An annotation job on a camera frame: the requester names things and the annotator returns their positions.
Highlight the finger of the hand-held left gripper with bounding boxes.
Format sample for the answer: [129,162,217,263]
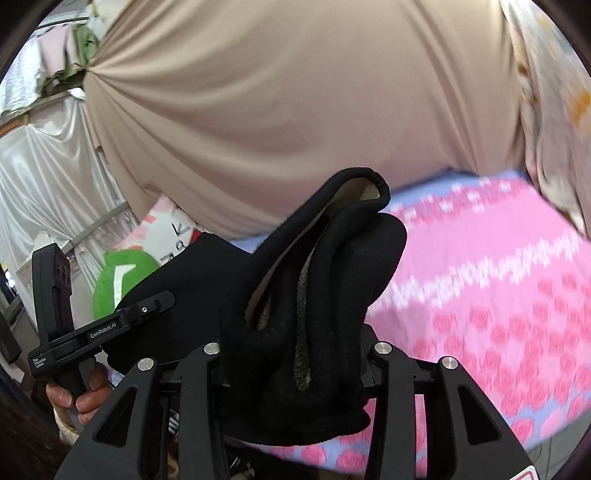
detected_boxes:
[115,290,177,326]

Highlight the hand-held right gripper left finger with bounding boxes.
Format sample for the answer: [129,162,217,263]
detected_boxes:
[54,342,232,480]

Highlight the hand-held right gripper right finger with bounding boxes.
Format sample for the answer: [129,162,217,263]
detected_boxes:
[360,324,537,480]

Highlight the black pants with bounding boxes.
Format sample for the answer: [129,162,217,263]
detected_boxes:
[108,168,408,447]

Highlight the person's left hand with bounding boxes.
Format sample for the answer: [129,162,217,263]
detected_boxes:
[46,362,114,427]

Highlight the green cushion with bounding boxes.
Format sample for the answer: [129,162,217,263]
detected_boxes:
[92,250,160,320]

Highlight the white printed plush cushion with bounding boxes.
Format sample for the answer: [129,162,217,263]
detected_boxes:
[112,194,204,269]

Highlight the white satin curtain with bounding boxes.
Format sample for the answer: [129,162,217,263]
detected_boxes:
[0,91,136,280]

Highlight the pink floral blanket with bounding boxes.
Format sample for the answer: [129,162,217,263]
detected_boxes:
[230,170,591,477]

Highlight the green hanging garment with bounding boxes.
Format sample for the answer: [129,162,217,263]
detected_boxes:
[41,23,110,99]

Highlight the pink hanging cloth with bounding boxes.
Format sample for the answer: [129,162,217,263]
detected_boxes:
[38,27,80,77]

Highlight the beige cloth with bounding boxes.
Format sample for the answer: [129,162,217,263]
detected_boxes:
[82,0,530,241]

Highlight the grey printed cloth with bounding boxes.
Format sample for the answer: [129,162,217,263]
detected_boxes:
[500,0,591,237]

